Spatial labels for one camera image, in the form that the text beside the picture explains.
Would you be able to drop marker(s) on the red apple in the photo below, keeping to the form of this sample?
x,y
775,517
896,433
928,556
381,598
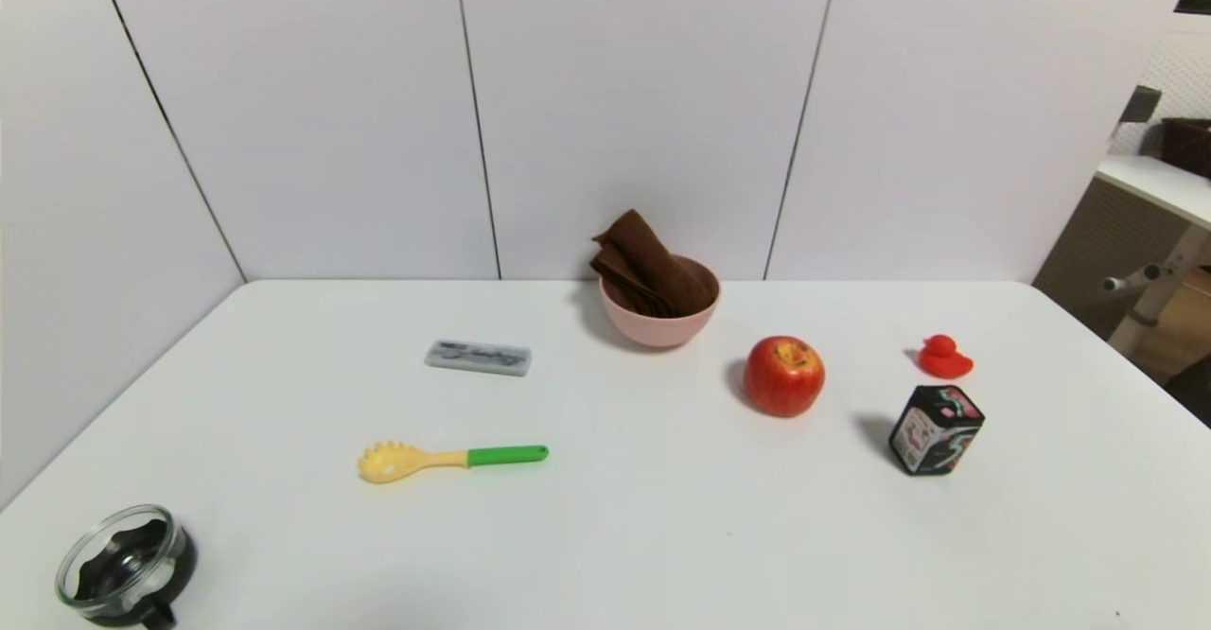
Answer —
x,y
783,379

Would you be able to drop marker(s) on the grey bracket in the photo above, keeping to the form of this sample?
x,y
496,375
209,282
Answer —
x,y
1140,103

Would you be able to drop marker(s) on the pink bowl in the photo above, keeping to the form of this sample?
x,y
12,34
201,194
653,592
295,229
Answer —
x,y
658,329

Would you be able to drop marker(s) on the beige perforated panel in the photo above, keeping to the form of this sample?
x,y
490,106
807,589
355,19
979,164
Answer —
x,y
1097,252

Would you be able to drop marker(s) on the red rubber duck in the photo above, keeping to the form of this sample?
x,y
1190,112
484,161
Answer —
x,y
944,361

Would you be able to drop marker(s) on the yellow green pasta spoon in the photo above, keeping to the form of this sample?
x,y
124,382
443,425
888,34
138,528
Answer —
x,y
416,462

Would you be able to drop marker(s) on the brown cloth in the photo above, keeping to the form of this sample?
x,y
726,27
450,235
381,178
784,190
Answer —
x,y
645,263

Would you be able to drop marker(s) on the glass cup with black holder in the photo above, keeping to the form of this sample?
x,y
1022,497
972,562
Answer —
x,y
128,573

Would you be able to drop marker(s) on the black gum box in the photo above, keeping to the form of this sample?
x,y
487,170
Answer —
x,y
932,436

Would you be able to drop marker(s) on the white side table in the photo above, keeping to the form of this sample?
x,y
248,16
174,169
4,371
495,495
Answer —
x,y
1159,185

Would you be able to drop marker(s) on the dark basket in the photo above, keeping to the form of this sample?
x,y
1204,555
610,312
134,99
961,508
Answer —
x,y
1187,146

